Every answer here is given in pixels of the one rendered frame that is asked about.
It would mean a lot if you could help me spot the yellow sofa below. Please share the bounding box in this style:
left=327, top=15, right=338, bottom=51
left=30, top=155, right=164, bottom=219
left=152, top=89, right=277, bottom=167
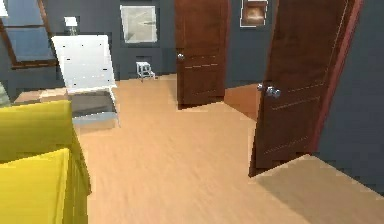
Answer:
left=0, top=99, right=92, bottom=224

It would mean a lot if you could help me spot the tan cardboard box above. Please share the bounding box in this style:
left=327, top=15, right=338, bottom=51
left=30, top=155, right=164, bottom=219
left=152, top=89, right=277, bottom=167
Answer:
left=13, top=87, right=70, bottom=106

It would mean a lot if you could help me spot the brown framed wall picture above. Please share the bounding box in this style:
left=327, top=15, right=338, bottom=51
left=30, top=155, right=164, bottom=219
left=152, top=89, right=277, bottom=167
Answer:
left=239, top=0, right=269, bottom=28

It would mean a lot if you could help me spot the grey framed wall picture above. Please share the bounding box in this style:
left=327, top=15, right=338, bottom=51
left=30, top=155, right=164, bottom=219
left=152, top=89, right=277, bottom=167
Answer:
left=119, top=4, right=159, bottom=45

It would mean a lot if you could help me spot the small white step stool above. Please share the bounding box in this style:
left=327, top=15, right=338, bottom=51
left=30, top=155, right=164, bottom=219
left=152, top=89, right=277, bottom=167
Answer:
left=135, top=61, right=156, bottom=83

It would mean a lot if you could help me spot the dark brown room door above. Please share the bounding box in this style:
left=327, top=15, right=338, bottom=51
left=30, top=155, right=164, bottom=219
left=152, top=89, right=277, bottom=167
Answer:
left=248, top=0, right=365, bottom=178
left=174, top=0, right=232, bottom=110

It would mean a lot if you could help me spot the brown framed window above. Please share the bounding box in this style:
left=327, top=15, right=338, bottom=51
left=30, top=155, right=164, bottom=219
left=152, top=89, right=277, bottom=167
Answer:
left=0, top=0, right=60, bottom=70

